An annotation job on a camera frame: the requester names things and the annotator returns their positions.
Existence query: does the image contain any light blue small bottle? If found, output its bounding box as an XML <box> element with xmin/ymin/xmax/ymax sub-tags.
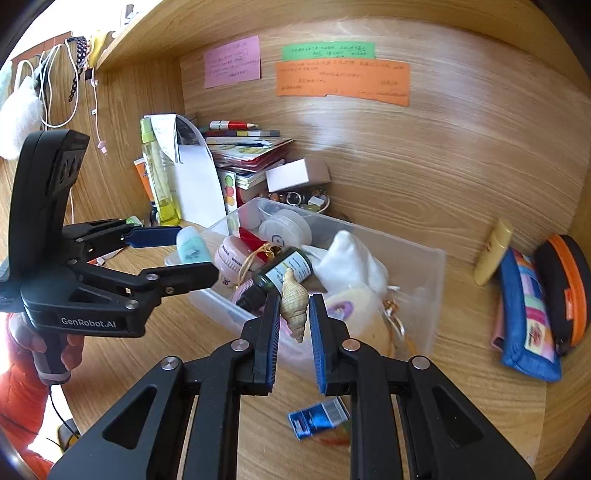
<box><xmin>176</xmin><ymin>226</ymin><xmax>211</xmax><ymax>264</ymax></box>

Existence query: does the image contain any pink round compact case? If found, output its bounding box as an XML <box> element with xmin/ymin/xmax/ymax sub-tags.
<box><xmin>213</xmin><ymin>236</ymin><xmax>252</xmax><ymax>287</ymax></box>

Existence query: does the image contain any dark green glass bottle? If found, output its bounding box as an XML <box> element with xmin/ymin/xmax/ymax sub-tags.
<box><xmin>236</xmin><ymin>247</ymin><xmax>312</xmax><ymax>313</ymax></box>

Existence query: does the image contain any red velvet gold-ribbon pouch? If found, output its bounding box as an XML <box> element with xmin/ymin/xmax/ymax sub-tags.
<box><xmin>238</xmin><ymin>227</ymin><xmax>283</xmax><ymax>284</ymax></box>

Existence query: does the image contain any beige spiral seashell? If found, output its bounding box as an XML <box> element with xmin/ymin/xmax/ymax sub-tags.
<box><xmin>280</xmin><ymin>267</ymin><xmax>310</xmax><ymax>343</ymax></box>

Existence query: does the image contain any beige cream plastic tub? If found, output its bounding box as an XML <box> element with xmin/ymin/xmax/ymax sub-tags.
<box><xmin>324</xmin><ymin>286</ymin><xmax>394</xmax><ymax>357</ymax></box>

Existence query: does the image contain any white drawstring cloth pouch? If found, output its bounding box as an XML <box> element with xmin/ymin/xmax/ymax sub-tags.
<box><xmin>301</xmin><ymin>230</ymin><xmax>389</xmax><ymax>297</ymax></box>

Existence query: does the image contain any white round plastic jar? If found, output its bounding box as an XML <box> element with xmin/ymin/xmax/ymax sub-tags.
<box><xmin>259</xmin><ymin>209</ymin><xmax>312</xmax><ymax>248</ymax></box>

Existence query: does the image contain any orange green glue bottle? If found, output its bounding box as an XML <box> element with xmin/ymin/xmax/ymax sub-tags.
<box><xmin>126</xmin><ymin>215</ymin><xmax>143</xmax><ymax>227</ymax></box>

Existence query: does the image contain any yellow spray bottle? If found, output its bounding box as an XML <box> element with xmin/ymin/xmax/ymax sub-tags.
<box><xmin>140</xmin><ymin>117</ymin><xmax>180</xmax><ymax>226</ymax></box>

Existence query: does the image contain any orange tube behind bottle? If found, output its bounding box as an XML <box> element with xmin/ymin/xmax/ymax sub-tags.
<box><xmin>134</xmin><ymin>158</ymin><xmax>153</xmax><ymax>202</ymax></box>

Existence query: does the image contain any pink notebook under pouch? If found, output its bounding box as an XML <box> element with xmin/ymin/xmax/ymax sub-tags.
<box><xmin>491</xmin><ymin>297</ymin><xmax>505</xmax><ymax>352</ymax></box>

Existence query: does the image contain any orange jacket sleeve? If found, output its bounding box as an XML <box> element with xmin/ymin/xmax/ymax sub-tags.
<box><xmin>1</xmin><ymin>314</ymin><xmax>53</xmax><ymax>479</ymax></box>

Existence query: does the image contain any white paper stand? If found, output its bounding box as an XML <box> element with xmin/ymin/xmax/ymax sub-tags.
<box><xmin>146</xmin><ymin>114</ymin><xmax>226</xmax><ymax>227</ymax></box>

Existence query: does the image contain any blue patchwork pouch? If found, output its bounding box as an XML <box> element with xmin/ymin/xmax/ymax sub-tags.
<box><xmin>494</xmin><ymin>247</ymin><xmax>562</xmax><ymax>383</ymax></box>

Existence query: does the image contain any white fluffy hanging toy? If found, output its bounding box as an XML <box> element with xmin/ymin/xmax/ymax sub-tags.
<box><xmin>0</xmin><ymin>76</ymin><xmax>43</xmax><ymax>161</ymax></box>

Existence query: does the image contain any blue staples box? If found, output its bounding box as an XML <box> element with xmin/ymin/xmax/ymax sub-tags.
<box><xmin>287</xmin><ymin>397</ymin><xmax>349</xmax><ymax>445</ymax></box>

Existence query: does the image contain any clear plastic storage bin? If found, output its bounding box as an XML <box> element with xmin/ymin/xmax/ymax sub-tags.
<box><xmin>189</xmin><ymin>198</ymin><xmax>446</xmax><ymax>360</ymax></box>

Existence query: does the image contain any stack of books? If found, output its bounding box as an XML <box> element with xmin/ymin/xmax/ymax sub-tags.
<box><xmin>199</xmin><ymin>125</ymin><xmax>294</xmax><ymax>213</ymax></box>

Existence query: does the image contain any red white marker pen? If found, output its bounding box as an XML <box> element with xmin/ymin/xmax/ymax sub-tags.
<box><xmin>208</xmin><ymin>120</ymin><xmax>259</xmax><ymax>131</ymax></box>

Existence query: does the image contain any clear bowl with clips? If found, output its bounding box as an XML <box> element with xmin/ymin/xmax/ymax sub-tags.
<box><xmin>267</xmin><ymin>185</ymin><xmax>331</xmax><ymax>213</ymax></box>

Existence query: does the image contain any small white cardboard box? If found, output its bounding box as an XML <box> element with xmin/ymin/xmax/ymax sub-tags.
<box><xmin>266</xmin><ymin>158</ymin><xmax>331</xmax><ymax>193</ymax></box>

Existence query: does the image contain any black orange zipper case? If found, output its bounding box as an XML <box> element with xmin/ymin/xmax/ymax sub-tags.
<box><xmin>534</xmin><ymin>234</ymin><xmax>590</xmax><ymax>356</ymax></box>

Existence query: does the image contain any yellow lotion tube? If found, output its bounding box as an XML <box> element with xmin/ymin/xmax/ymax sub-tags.
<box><xmin>473</xmin><ymin>218</ymin><xmax>514</xmax><ymax>286</ymax></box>

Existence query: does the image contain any pink sticky note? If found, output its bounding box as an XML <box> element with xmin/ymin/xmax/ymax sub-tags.
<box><xmin>204</xmin><ymin>35</ymin><xmax>262</xmax><ymax>89</ymax></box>

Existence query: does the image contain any green sticky note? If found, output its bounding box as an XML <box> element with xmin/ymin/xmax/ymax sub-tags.
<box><xmin>281</xmin><ymin>41</ymin><xmax>376</xmax><ymax>61</ymax></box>

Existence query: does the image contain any orange sticky note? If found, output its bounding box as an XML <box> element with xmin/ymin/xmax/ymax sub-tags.
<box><xmin>276</xmin><ymin>58</ymin><xmax>410</xmax><ymax>107</ymax></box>

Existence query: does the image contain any white charging cable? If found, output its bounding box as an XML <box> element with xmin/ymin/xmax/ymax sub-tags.
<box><xmin>13</xmin><ymin>36</ymin><xmax>108</xmax><ymax>222</ymax></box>

